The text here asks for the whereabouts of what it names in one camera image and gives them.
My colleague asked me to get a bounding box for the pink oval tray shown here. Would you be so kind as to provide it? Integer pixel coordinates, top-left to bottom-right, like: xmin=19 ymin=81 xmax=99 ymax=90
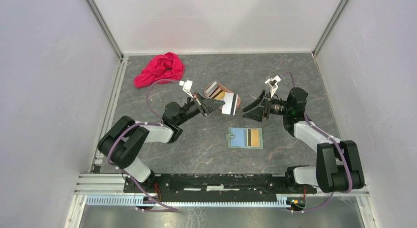
xmin=205 ymin=83 xmax=241 ymax=111

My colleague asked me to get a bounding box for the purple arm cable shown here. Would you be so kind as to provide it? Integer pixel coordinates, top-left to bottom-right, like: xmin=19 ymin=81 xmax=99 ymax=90
xmin=106 ymin=79 xmax=183 ymax=213
xmin=280 ymin=72 xmax=354 ymax=214

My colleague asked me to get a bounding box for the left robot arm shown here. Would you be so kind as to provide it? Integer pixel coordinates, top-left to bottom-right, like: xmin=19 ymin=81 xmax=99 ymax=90
xmin=97 ymin=93 xmax=225 ymax=193

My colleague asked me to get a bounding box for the red crumpled cloth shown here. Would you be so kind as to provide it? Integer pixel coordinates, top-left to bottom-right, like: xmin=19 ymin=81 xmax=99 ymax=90
xmin=133 ymin=52 xmax=185 ymax=88

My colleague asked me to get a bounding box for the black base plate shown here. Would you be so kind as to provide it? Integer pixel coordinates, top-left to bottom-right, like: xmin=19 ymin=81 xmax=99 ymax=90
xmin=140 ymin=173 xmax=317 ymax=202

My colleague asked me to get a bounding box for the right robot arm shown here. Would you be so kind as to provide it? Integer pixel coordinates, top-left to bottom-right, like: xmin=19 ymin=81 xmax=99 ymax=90
xmin=243 ymin=87 xmax=365 ymax=193

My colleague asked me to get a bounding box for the white slotted cable duct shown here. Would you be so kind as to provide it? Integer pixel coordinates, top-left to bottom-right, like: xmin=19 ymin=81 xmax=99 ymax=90
xmin=86 ymin=195 xmax=303 ymax=208

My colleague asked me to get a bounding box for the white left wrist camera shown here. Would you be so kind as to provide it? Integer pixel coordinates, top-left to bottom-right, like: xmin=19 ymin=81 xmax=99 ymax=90
xmin=179 ymin=80 xmax=193 ymax=98

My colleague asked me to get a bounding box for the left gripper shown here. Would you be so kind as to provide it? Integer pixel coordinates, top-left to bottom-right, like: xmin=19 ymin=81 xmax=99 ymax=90
xmin=176 ymin=91 xmax=225 ymax=126

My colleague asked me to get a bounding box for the green card holder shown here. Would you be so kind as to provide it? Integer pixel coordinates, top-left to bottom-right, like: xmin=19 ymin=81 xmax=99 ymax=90
xmin=226 ymin=127 xmax=263 ymax=149

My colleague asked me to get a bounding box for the silver card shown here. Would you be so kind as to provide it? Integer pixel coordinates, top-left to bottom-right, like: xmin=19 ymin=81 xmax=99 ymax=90
xmin=221 ymin=92 xmax=238 ymax=115

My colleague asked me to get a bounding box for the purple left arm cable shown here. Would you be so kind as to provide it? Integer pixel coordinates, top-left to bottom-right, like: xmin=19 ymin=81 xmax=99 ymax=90
xmin=106 ymin=79 xmax=183 ymax=213

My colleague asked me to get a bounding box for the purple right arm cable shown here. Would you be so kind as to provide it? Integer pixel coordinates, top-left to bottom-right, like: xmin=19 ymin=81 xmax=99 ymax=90
xmin=280 ymin=72 xmax=354 ymax=214

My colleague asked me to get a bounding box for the gold card black stripe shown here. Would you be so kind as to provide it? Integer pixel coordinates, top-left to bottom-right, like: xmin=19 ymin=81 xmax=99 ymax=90
xmin=246 ymin=128 xmax=262 ymax=147

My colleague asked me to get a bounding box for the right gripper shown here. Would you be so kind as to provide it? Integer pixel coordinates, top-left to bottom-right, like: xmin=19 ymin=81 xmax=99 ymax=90
xmin=241 ymin=90 xmax=291 ymax=123

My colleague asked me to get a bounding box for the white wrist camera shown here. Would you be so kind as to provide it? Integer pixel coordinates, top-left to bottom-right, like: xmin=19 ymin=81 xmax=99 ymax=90
xmin=179 ymin=80 xmax=193 ymax=98
xmin=265 ymin=75 xmax=281 ymax=98

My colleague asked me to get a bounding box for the stack of silver cards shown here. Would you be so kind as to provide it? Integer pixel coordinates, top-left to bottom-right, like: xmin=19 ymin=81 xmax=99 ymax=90
xmin=205 ymin=82 xmax=218 ymax=96

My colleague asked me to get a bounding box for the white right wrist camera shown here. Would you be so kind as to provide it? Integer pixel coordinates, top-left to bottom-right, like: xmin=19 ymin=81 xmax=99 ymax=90
xmin=265 ymin=75 xmax=281 ymax=98

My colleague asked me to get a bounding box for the gold striped card in tray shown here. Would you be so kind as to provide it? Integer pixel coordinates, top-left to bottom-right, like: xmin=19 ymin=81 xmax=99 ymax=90
xmin=210 ymin=88 xmax=226 ymax=100

